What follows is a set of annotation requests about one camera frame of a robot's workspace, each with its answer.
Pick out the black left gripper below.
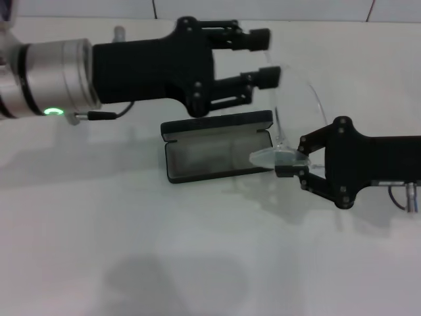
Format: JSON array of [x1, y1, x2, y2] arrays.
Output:
[[91, 16, 282, 119]]

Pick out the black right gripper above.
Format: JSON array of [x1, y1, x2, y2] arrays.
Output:
[[274, 115, 421, 210]]

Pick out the clear white glasses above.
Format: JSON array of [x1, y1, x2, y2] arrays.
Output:
[[247, 48, 330, 172]]

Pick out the black glasses case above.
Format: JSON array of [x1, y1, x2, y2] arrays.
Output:
[[159, 109, 276, 185]]

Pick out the silver left gripper connector stub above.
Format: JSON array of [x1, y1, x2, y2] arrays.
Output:
[[112, 26, 128, 43]]

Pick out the right gripper cable with plug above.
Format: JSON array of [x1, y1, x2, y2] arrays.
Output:
[[378, 180, 421, 214]]

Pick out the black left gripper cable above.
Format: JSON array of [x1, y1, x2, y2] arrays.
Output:
[[66, 100, 136, 126]]

